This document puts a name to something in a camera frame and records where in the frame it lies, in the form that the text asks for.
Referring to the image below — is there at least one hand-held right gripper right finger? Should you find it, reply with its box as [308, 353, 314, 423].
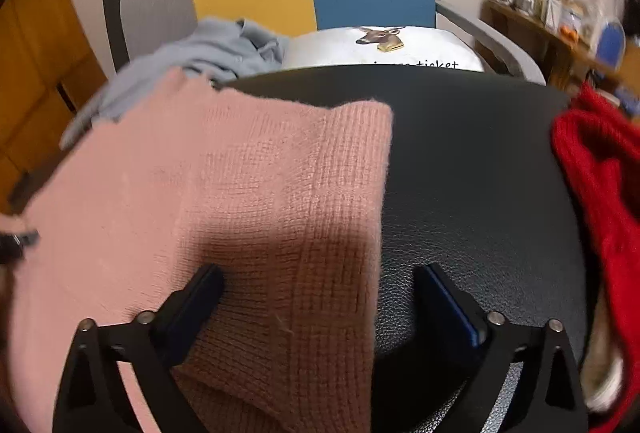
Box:
[414, 262, 590, 433]

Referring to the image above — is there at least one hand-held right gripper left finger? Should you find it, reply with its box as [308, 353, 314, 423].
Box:
[52, 263, 226, 433]

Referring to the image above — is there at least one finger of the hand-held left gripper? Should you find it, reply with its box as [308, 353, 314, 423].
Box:
[0, 229, 41, 265]

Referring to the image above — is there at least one pink knitted sweater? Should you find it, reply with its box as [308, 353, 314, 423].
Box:
[10, 68, 396, 433]

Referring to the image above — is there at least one white garment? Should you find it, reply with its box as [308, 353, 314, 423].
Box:
[582, 338, 626, 409]

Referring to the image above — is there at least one wooden wardrobe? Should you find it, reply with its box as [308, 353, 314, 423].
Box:
[0, 0, 118, 214]

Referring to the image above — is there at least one red knitted sweater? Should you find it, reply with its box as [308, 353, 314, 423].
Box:
[550, 83, 640, 433]

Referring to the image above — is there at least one light blue garment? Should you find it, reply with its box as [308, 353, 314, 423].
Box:
[60, 17, 291, 148]

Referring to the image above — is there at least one white printed t-shirt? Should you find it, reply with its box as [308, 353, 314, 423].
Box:
[285, 26, 486, 74]

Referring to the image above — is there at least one wooden side table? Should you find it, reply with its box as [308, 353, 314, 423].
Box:
[482, 0, 640, 88]

